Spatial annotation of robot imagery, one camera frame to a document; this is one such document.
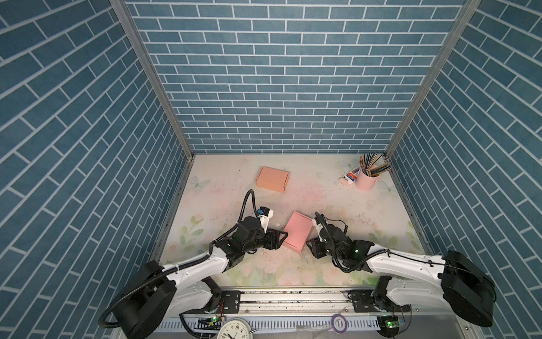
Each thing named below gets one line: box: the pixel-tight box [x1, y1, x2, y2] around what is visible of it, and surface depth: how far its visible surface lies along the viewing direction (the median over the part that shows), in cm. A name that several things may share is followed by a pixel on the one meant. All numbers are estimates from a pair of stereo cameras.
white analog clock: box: [217, 317, 254, 339], surface depth 67 cm
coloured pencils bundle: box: [359, 152, 392, 178], surface depth 103 cm
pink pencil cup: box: [354, 169, 381, 192], surface depth 104 cm
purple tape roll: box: [330, 313, 348, 334], surface depth 72 cm
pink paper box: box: [282, 210, 314, 255], surface depth 89 cm
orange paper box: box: [255, 166, 290, 193], surface depth 109 cm
